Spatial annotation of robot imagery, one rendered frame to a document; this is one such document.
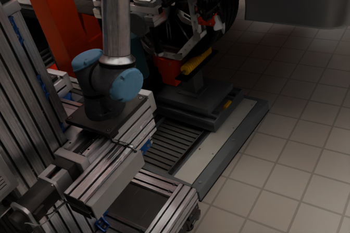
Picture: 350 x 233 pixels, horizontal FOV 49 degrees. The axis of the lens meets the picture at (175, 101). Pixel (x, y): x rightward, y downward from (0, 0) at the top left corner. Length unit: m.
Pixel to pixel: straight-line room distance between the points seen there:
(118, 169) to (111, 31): 0.46
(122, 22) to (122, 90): 0.21
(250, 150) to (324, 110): 0.57
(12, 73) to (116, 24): 0.38
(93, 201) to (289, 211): 1.08
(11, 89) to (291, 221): 1.38
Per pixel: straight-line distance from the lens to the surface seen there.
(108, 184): 1.28
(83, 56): 1.34
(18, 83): 1.34
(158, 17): 1.75
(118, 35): 1.17
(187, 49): 2.00
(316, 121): 2.49
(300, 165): 2.22
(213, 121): 2.30
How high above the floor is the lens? 1.63
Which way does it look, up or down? 36 degrees down
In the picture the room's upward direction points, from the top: 13 degrees counter-clockwise
